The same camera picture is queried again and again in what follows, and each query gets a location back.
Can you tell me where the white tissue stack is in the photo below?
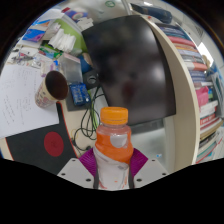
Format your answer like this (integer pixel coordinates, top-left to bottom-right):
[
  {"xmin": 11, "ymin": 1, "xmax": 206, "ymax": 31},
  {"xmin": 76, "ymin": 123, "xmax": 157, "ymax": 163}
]
[{"xmin": 49, "ymin": 28, "xmax": 78, "ymax": 53}]

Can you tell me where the orange-capped drink bottle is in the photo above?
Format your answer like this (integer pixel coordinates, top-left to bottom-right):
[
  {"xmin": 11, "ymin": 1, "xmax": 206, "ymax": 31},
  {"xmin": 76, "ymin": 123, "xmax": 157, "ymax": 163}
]
[{"xmin": 92, "ymin": 106, "xmax": 135, "ymax": 192}]

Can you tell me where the white handwritten paper sheet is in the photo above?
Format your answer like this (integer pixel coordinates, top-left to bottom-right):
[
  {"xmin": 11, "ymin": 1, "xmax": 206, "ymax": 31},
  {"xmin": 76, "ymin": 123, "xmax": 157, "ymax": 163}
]
[{"xmin": 0, "ymin": 63, "xmax": 61, "ymax": 140}]

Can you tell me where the black cable bundle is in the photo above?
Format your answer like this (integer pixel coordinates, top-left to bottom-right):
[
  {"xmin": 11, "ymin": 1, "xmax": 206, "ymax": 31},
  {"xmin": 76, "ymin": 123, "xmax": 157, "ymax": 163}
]
[{"xmin": 73, "ymin": 84, "xmax": 101, "ymax": 153}]

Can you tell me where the patterned paper cup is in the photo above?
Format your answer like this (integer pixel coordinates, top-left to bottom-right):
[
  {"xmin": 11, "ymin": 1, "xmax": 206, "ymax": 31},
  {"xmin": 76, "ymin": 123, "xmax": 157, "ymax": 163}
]
[{"xmin": 34, "ymin": 70, "xmax": 70, "ymax": 109}]

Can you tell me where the clear plastic pouch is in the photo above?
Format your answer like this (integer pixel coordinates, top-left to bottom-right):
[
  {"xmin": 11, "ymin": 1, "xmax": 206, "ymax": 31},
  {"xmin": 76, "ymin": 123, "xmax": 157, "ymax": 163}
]
[{"xmin": 61, "ymin": 53, "xmax": 84, "ymax": 84}]

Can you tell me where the wall shelf with books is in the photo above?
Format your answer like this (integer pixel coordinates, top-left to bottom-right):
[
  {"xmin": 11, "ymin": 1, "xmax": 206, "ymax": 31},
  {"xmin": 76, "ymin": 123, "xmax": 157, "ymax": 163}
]
[{"xmin": 129, "ymin": 1, "xmax": 224, "ymax": 174}]

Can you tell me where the black desk mat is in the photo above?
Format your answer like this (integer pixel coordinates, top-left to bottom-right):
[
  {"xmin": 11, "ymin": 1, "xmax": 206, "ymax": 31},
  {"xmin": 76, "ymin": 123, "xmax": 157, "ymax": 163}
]
[{"xmin": 4, "ymin": 101, "xmax": 89, "ymax": 176}]

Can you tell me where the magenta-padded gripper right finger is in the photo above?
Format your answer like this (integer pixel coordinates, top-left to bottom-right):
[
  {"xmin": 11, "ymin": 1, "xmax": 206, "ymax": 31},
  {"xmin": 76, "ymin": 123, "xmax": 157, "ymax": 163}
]
[{"xmin": 129, "ymin": 148, "xmax": 169, "ymax": 188}]

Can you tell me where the black computer monitor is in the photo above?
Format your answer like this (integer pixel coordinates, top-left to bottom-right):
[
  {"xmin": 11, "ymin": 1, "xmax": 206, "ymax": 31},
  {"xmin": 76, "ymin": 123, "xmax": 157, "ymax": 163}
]
[{"xmin": 81, "ymin": 14, "xmax": 177, "ymax": 127}]

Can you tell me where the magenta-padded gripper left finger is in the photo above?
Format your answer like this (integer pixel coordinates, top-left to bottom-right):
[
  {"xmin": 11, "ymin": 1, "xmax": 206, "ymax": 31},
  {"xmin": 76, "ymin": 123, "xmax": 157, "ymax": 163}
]
[{"xmin": 56, "ymin": 148, "xmax": 98, "ymax": 189}]

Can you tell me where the flat round red coaster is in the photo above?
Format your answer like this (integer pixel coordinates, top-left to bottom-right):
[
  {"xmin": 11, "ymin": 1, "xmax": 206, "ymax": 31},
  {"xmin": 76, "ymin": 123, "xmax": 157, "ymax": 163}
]
[{"xmin": 43, "ymin": 131, "xmax": 65, "ymax": 158}]

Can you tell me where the blue circuit board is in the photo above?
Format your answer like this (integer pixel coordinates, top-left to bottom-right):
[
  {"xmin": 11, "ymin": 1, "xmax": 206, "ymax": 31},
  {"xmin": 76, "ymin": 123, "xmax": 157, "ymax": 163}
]
[{"xmin": 68, "ymin": 82, "xmax": 92, "ymax": 107}]

